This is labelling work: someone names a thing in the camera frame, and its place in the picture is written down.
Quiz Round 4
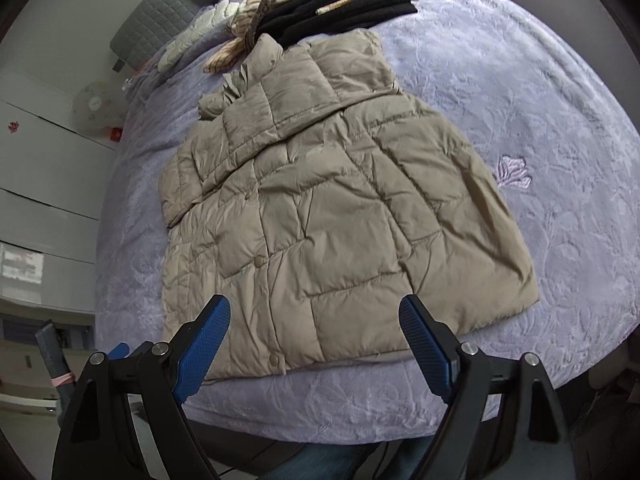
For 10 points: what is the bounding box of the white drawer cabinet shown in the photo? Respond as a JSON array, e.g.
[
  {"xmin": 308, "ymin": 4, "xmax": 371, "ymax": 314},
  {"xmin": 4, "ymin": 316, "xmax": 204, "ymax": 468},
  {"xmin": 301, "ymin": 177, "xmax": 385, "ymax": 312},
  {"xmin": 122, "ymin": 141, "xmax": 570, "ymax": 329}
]
[{"xmin": 1, "ymin": 68, "xmax": 115, "ymax": 314}]

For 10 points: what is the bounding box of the black folded garment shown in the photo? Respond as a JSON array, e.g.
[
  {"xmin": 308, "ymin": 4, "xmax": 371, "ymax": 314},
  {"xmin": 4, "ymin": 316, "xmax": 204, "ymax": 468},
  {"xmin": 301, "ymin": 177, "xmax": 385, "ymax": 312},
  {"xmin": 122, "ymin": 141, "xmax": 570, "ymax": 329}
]
[{"xmin": 254, "ymin": 0, "xmax": 416, "ymax": 48}]

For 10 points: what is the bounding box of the lavender embossed bed blanket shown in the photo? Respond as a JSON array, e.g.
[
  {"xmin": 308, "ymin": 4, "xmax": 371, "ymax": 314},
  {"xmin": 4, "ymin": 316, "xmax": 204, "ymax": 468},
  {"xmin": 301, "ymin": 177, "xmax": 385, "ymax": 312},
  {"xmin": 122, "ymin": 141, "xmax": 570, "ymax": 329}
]
[{"xmin": 96, "ymin": 0, "xmax": 639, "ymax": 445}]

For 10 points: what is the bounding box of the grey quilted headboard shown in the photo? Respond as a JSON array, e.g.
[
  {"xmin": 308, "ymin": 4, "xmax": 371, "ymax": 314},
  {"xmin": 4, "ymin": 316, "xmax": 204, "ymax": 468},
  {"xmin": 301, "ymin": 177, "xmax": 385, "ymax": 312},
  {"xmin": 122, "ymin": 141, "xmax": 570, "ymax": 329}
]
[{"xmin": 110, "ymin": 0, "xmax": 206, "ymax": 73}]

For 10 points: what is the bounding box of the white desk fan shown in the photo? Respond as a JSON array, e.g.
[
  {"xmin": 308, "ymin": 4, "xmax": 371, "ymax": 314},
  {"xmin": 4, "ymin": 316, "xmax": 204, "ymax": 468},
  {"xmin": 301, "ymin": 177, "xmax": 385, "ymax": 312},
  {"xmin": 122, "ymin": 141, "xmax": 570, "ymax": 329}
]
[{"xmin": 72, "ymin": 81, "xmax": 127, "ymax": 131}]

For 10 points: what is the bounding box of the white fluffy pillow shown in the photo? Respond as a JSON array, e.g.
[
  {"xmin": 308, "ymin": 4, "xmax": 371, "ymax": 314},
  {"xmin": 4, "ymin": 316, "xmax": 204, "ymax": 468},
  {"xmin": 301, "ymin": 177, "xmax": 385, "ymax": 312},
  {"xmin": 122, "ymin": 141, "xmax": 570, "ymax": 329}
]
[{"xmin": 157, "ymin": 0, "xmax": 240, "ymax": 73}]

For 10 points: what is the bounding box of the beige quilted puffer jacket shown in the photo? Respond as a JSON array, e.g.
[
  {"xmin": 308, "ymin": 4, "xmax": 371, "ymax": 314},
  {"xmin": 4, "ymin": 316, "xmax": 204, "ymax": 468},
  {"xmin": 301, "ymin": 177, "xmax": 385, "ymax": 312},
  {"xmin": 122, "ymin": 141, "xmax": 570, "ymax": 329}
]
[{"xmin": 160, "ymin": 29, "xmax": 539, "ymax": 380}]

